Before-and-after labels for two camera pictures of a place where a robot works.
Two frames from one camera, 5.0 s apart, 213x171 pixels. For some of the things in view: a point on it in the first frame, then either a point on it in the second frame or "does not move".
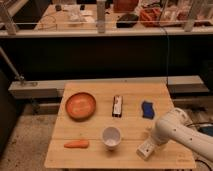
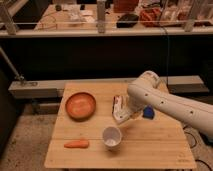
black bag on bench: x=127 y=21 does not move
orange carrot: x=83 y=144 does not move
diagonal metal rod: x=8 y=62 does not move
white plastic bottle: x=146 y=149 -> x=121 y=108
